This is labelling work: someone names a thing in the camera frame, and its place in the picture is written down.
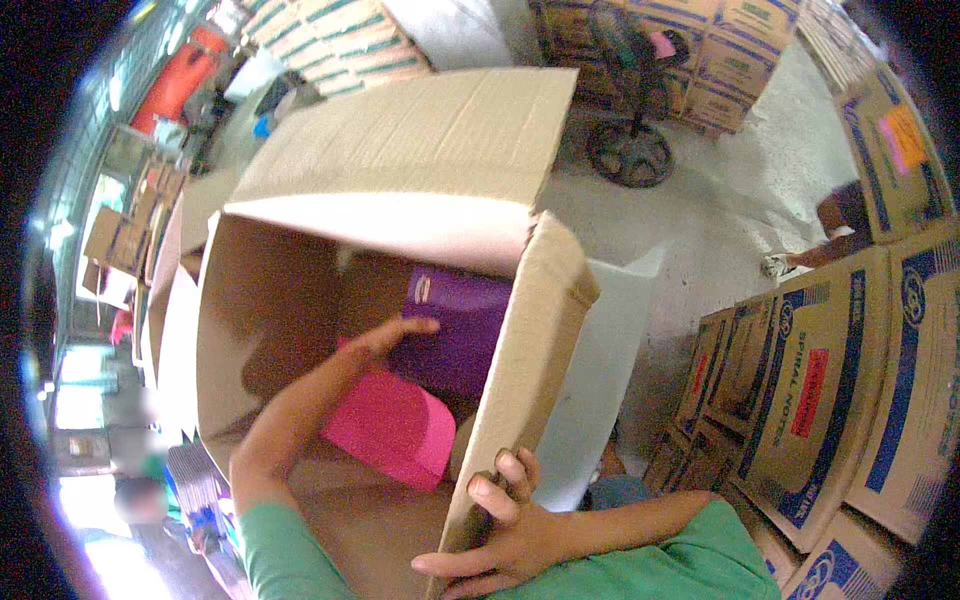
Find person's right hand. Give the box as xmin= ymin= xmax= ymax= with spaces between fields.
xmin=411 ymin=447 xmax=595 ymax=600

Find person's left hand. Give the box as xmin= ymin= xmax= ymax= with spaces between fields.
xmin=336 ymin=315 xmax=442 ymax=378

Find large cardboard box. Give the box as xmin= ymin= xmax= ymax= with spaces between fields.
xmin=146 ymin=66 xmax=603 ymax=600

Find purple notebook pack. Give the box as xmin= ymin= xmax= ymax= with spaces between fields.
xmin=386 ymin=264 xmax=516 ymax=402

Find pink notebook pack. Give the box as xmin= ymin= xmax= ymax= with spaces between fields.
xmin=321 ymin=366 xmax=457 ymax=493

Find stack of flat cardboard sheets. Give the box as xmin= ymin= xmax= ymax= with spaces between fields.
xmin=163 ymin=441 xmax=235 ymax=558

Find person's legs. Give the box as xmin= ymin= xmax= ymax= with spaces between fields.
xmin=583 ymin=474 xmax=655 ymax=513

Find heap of opened cardboard boxes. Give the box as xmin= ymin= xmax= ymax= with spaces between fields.
xmin=78 ymin=159 xmax=190 ymax=305

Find stack of green striped cartons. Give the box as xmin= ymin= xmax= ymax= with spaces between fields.
xmin=238 ymin=0 xmax=434 ymax=100

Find person's body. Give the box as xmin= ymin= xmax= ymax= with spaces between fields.
xmin=238 ymin=480 xmax=783 ymax=600

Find pile of brown cartons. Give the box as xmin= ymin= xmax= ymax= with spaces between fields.
xmin=527 ymin=0 xmax=804 ymax=136

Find stack of blue printed cartons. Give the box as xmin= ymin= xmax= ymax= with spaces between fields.
xmin=641 ymin=225 xmax=960 ymax=600

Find carton with orange label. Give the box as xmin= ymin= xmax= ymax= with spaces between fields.
xmin=834 ymin=63 xmax=958 ymax=246

